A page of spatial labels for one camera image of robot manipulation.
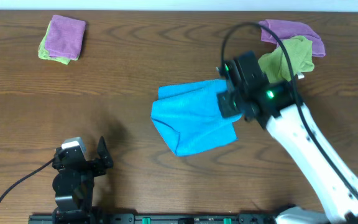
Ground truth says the blue microfiber cloth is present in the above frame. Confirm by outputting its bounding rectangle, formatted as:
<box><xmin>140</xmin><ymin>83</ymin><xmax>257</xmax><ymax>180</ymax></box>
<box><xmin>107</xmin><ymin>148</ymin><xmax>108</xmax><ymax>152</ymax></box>
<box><xmin>150</xmin><ymin>80</ymin><xmax>241</xmax><ymax>157</ymax></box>

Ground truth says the green cloth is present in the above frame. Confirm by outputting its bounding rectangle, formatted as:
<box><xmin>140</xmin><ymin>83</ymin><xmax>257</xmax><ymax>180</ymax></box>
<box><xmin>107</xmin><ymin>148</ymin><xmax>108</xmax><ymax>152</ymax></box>
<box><xmin>38</xmin><ymin>24</ymin><xmax>71</xmax><ymax>65</ymax></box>
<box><xmin>258</xmin><ymin>35</ymin><xmax>314</xmax><ymax>83</ymax></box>

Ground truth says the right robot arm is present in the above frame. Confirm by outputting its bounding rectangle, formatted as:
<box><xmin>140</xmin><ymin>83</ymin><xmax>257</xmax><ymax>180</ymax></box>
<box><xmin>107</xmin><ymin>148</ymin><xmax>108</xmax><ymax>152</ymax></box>
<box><xmin>217</xmin><ymin>52</ymin><xmax>358</xmax><ymax>223</ymax></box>

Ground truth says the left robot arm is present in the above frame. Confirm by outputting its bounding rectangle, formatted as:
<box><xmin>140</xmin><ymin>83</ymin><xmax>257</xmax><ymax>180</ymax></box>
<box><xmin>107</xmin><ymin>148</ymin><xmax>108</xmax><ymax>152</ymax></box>
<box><xmin>52</xmin><ymin>136</ymin><xmax>113</xmax><ymax>224</ymax></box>

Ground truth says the crumpled purple cloth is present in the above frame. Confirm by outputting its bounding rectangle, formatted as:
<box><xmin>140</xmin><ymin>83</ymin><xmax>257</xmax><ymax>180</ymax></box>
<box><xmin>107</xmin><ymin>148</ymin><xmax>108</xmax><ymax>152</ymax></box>
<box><xmin>259</xmin><ymin>19</ymin><xmax>326</xmax><ymax>58</ymax></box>

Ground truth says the folded green cloth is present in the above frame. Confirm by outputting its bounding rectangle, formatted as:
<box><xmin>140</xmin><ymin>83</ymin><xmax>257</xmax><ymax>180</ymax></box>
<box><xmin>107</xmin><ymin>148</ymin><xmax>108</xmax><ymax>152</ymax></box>
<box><xmin>38</xmin><ymin>24</ymin><xmax>71</xmax><ymax>65</ymax></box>

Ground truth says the folded purple cloth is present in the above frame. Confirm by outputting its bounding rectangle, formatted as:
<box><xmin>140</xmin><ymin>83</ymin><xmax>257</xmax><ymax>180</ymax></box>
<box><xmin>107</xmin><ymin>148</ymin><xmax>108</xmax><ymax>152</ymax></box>
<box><xmin>45</xmin><ymin>15</ymin><xmax>86</xmax><ymax>60</ymax></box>

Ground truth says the left black cable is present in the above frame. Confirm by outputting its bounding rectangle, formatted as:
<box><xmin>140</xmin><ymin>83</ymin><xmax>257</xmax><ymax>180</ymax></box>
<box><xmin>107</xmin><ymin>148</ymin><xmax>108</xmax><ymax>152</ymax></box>
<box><xmin>0</xmin><ymin>157</ymin><xmax>56</xmax><ymax>224</ymax></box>

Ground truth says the black cable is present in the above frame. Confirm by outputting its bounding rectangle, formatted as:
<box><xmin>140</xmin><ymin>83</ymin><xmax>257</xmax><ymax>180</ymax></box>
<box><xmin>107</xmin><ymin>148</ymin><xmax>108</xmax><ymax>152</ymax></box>
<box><xmin>221</xmin><ymin>21</ymin><xmax>358</xmax><ymax>215</ymax></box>
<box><xmin>0</xmin><ymin>157</ymin><xmax>56</xmax><ymax>224</ymax></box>

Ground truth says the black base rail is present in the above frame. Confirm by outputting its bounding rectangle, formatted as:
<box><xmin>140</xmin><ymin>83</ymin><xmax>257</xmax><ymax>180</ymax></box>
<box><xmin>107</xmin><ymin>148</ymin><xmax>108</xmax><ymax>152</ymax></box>
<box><xmin>28</xmin><ymin>213</ymin><xmax>276</xmax><ymax>224</ymax></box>

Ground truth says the right black cable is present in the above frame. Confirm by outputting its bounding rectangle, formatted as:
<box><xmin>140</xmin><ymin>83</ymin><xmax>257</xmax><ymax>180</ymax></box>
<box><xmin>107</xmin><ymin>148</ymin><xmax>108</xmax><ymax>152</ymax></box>
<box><xmin>221</xmin><ymin>21</ymin><xmax>358</xmax><ymax>215</ymax></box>

